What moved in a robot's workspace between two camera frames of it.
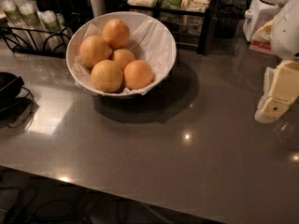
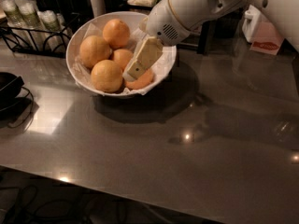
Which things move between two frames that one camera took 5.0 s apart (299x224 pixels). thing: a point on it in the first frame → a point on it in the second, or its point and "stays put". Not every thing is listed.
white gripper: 286,36 → 163,21
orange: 106,76 stays put
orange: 116,33 stays put
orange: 137,75 stays put
